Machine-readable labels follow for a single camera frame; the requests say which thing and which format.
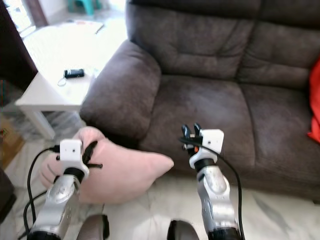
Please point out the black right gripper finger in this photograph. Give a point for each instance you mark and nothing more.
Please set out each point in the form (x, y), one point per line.
(197, 130)
(186, 134)

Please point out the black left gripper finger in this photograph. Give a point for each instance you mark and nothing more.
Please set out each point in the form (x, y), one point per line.
(90, 151)

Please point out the pink cat face pillow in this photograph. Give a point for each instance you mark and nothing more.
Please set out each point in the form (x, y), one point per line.
(130, 175)

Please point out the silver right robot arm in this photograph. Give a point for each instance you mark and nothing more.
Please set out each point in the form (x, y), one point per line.
(217, 200)

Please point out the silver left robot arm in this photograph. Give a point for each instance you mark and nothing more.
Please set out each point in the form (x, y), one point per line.
(55, 205)

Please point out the dark brown fabric sofa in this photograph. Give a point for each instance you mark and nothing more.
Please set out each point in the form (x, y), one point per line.
(205, 100)

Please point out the colourful printed floor mat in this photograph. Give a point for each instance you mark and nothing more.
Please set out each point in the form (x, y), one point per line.
(87, 26)

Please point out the white side table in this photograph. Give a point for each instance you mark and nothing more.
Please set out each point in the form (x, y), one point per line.
(50, 95)

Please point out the brown cardboard box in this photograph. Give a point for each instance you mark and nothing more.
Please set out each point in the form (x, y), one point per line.
(10, 142)

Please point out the dark brown armchair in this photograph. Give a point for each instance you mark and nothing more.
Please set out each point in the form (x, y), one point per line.
(6, 200)

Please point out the red cushion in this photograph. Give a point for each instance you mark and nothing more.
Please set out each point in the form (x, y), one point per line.
(316, 100)

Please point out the dark brown wooden door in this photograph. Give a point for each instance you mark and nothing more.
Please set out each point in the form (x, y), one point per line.
(15, 50)

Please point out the teal plastic chair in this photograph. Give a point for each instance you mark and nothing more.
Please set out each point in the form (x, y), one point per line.
(82, 5)

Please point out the white metal gate grille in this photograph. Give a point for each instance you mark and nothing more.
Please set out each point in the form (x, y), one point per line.
(17, 15)

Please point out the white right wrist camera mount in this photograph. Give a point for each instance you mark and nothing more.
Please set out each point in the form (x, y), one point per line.
(212, 142)

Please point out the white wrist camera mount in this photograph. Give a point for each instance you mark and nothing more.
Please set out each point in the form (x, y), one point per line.
(212, 142)
(71, 151)

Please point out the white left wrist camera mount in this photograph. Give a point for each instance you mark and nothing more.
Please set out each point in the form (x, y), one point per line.
(71, 151)

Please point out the brown door frame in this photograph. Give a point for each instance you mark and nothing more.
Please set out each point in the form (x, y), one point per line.
(37, 11)

